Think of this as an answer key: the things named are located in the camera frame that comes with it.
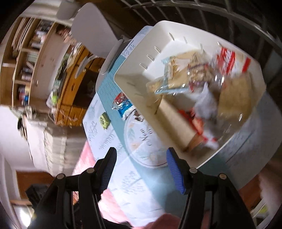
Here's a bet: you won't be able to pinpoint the green pineapple cake packet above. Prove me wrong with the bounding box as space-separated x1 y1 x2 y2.
99 112 110 129

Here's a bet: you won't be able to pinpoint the red white candy wrapper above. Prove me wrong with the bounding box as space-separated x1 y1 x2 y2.
178 86 219 150

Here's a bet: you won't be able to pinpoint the brown paper snack bag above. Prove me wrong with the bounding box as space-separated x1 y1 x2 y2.
156 97 204 152

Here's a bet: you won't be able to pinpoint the blue white snack packet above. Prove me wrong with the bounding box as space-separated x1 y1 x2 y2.
118 100 136 121

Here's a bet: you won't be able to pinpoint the small red snack packet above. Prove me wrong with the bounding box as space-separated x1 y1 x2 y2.
112 92 128 110

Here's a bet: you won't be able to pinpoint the clear pastry snack bag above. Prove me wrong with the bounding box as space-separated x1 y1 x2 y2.
217 72 255 123

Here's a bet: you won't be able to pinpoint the clear nut cluster packet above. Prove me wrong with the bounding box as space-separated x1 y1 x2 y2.
187 63 216 88

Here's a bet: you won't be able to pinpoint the red white cookies package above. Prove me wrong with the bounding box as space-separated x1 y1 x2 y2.
215 46 251 76

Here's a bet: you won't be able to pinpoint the large triangular bread package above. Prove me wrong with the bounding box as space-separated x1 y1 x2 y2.
146 50 208 94

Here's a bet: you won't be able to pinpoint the patterned blue white tablecloth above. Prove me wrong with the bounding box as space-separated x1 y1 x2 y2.
83 21 281 217

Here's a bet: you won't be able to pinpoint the white plastic storage bin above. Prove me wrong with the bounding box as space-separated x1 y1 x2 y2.
114 20 267 170

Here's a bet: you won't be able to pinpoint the cat under desk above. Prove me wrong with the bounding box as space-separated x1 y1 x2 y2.
87 81 96 98

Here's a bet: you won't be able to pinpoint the wooden desk with drawers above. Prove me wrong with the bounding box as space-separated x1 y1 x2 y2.
54 45 105 126

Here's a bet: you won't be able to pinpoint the grey office chair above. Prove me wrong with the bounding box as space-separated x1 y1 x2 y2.
56 1 130 88

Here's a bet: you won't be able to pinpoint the wooden bookshelf hutch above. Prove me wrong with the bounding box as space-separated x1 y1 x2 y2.
1 17 70 113

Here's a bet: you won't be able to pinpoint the steel window guard bars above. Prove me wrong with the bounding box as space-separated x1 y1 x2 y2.
120 1 281 66

